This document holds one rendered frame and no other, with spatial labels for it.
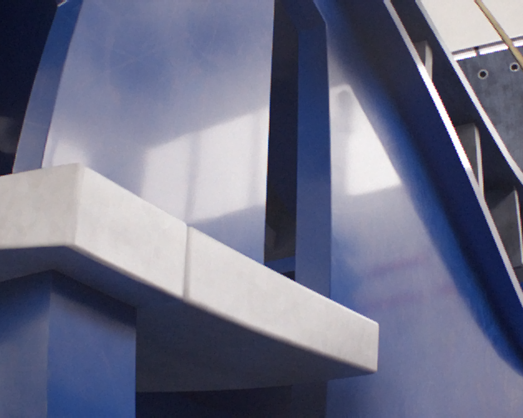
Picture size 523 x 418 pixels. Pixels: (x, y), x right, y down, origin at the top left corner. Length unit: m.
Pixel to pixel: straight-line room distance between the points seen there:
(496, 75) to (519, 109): 0.22
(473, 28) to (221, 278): 9.72
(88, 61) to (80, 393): 0.18
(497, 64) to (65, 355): 2.57
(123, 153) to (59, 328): 0.13
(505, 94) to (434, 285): 1.97
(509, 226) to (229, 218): 1.05
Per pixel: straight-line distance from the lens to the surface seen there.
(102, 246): 0.29
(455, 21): 10.21
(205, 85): 0.48
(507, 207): 1.49
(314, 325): 0.41
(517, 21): 9.87
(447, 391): 0.77
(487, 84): 2.75
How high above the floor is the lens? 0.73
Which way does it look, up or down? 24 degrees up
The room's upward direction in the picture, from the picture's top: 2 degrees clockwise
